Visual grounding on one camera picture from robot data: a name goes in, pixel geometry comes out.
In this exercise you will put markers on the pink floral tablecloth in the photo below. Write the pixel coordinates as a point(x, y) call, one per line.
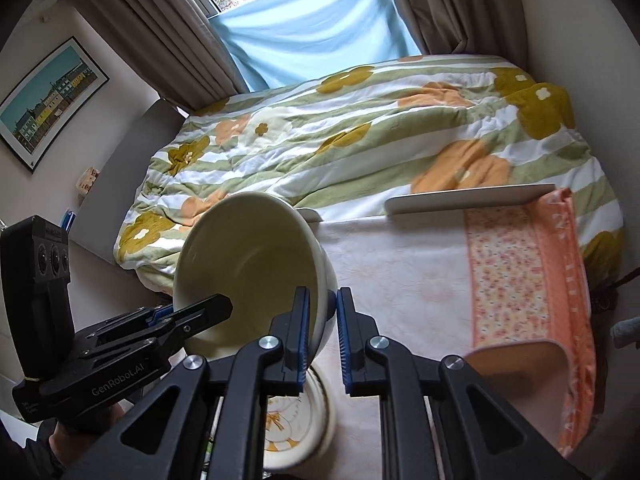
point(449, 281)

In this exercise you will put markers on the person's left hand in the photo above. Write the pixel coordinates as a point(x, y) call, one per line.
point(68, 445)

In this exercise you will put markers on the framed colourful picture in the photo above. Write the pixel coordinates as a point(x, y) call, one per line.
point(46, 99)

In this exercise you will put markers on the yellow duck plate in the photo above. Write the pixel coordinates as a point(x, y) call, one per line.
point(299, 429)

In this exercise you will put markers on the grey hanging clothes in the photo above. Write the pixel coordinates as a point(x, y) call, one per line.
point(626, 332)

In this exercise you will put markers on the brown curtain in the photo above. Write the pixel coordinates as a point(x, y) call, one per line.
point(492, 27)
point(170, 45)

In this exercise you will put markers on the cream printed bowl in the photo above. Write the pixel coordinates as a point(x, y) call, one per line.
point(256, 249)

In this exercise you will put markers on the grey headboard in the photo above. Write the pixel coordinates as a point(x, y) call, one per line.
point(103, 210)

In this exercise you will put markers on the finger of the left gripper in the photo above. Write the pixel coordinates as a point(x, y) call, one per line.
point(122, 326)
point(171, 333)

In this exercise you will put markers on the blue sheer curtain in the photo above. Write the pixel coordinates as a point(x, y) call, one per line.
point(274, 43)

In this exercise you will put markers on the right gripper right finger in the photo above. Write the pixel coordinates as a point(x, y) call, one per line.
point(439, 419)

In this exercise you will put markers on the left brown curtain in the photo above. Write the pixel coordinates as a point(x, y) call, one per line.
point(170, 45)

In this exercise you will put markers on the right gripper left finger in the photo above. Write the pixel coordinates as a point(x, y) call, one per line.
point(207, 419)

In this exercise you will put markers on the pink plastic tray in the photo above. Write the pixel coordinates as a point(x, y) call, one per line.
point(534, 376)

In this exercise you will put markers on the right brown curtain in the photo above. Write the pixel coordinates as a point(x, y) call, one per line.
point(492, 27)

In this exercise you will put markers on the floral striped quilt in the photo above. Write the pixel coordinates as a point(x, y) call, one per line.
point(344, 144)

